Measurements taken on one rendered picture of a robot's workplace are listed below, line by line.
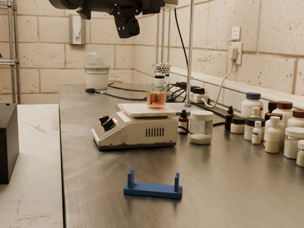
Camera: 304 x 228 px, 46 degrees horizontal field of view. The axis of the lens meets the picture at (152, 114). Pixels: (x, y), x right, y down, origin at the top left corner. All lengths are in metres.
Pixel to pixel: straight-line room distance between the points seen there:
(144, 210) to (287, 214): 0.22
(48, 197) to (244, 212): 0.32
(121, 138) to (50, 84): 2.53
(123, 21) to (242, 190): 0.44
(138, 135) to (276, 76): 0.55
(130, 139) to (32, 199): 0.32
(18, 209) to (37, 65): 2.79
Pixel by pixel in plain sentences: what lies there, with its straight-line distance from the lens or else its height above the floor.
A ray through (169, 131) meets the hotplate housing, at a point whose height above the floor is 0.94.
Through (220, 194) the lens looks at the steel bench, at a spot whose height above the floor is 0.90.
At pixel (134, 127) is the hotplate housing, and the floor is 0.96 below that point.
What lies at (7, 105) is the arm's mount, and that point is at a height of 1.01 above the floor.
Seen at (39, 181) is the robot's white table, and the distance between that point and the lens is 0.70.
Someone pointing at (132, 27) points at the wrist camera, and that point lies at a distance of 0.81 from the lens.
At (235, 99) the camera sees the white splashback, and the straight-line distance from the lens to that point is 1.38.
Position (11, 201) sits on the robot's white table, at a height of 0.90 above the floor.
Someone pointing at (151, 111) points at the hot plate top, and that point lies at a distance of 0.88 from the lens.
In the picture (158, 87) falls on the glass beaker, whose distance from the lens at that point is 0.89.
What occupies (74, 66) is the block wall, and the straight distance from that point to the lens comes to 3.35.
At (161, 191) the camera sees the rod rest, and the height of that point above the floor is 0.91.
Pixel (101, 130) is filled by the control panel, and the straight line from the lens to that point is 0.90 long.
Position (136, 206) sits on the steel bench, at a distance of 0.59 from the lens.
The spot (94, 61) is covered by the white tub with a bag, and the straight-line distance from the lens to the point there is 1.92.
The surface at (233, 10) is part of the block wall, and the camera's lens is 1.52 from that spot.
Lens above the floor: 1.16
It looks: 11 degrees down
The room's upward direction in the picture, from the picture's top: 2 degrees clockwise
